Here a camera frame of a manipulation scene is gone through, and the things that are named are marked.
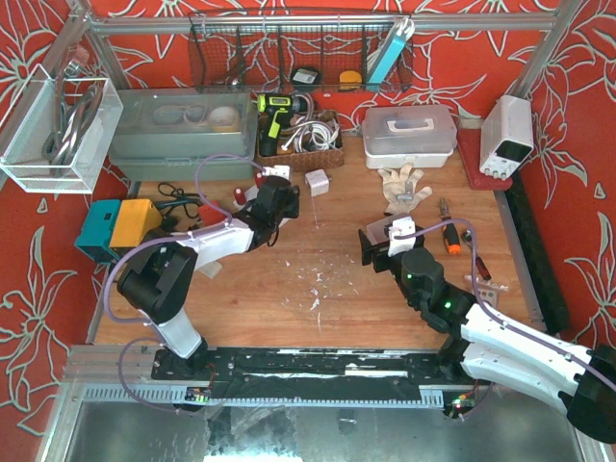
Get clear tray of red parts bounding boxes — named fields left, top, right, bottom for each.
left=366, top=216, right=396, bottom=244

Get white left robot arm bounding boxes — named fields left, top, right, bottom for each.
left=116, top=175, right=300, bottom=361

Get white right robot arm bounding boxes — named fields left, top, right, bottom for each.
left=358, top=218, right=615, bottom=445

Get white cube power adapter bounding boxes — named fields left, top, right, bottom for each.
left=304, top=168, right=330, bottom=197

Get woven wicker basket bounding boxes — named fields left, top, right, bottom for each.
left=254, top=110, right=345, bottom=172

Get red cube power socket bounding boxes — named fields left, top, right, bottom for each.
left=197, top=204, right=226, bottom=227

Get white work gloves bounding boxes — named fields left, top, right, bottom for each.
left=377, top=163, right=433, bottom=216

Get clear bag of small parts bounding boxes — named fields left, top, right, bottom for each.
left=464, top=274, right=509, bottom=308

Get white plastic storage box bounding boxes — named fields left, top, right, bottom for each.
left=362, top=105, right=457, bottom=169

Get grey plastic toolbox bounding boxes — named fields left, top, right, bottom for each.
left=109, top=89, right=258, bottom=182

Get yellow tape measure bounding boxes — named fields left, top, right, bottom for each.
left=339, top=70, right=363, bottom=92

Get red mat under supply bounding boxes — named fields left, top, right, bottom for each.
left=457, top=128, right=513, bottom=192

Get yellow teal soldering station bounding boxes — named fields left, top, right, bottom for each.
left=74, top=198, right=163, bottom=264

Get white bench power supply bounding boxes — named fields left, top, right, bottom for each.
left=478, top=95, right=534, bottom=181

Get teal white book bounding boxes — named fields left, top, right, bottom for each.
left=366, top=16, right=416, bottom=90

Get white peg base plate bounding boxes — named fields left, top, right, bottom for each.
left=234, top=185, right=259, bottom=210

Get white coiled cable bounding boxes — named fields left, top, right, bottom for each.
left=293, top=122, right=341, bottom=153

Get green black cordless drill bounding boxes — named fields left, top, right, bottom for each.
left=256, top=92, right=313, bottom=157

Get black power cable bundle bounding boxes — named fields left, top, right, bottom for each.
left=143, top=181, right=280, bottom=249

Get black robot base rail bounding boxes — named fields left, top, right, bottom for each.
left=150, top=347, right=477, bottom=404

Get black wire wall basket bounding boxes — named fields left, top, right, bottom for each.
left=188, top=7, right=413, bottom=92

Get black cable drag chain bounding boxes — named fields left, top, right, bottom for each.
left=507, top=170, right=572, bottom=336

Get clear acrylic wall bin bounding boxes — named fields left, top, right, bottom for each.
left=1, top=65, right=123, bottom=194

